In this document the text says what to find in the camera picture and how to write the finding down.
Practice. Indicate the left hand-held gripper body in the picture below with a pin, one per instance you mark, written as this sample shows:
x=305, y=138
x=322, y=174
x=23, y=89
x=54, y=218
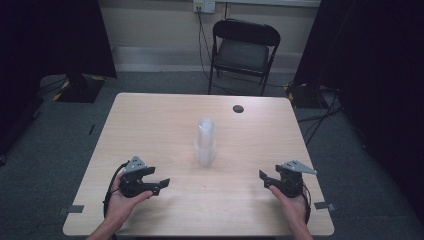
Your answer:
x=133, y=181

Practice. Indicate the grey tape strip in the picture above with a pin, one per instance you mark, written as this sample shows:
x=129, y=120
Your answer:
x=74, y=209
x=322, y=205

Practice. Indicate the stack of clear plastic cups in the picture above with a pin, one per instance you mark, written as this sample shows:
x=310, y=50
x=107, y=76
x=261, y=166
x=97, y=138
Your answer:
x=205, y=141

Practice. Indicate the white wall socket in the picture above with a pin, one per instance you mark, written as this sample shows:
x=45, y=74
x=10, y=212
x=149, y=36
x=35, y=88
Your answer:
x=204, y=6

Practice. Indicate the black folding chair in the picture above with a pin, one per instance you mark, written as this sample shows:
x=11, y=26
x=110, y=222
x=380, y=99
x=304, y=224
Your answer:
x=245, y=53

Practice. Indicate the person's right hand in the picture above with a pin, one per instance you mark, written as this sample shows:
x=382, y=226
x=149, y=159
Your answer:
x=293, y=208

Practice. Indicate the person's left hand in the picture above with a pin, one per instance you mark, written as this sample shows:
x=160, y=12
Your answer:
x=121, y=205

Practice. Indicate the black stand base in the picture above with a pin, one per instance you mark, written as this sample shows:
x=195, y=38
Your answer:
x=80, y=88
x=301, y=96

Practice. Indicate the black curtain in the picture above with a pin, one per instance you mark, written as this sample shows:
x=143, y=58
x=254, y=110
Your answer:
x=376, y=66
x=50, y=36

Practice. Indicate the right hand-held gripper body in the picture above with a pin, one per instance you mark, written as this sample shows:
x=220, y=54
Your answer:
x=291, y=183

